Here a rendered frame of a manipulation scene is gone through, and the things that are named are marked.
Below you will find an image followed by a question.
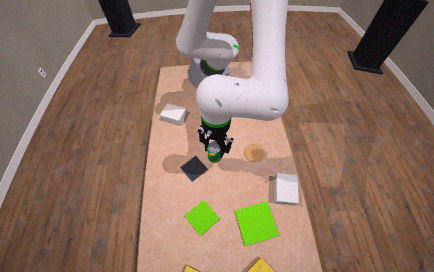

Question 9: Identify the green and yellow drink can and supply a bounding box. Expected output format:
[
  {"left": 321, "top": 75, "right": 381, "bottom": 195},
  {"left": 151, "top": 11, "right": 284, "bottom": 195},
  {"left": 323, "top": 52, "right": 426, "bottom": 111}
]
[{"left": 207, "top": 141, "right": 222, "bottom": 163}]

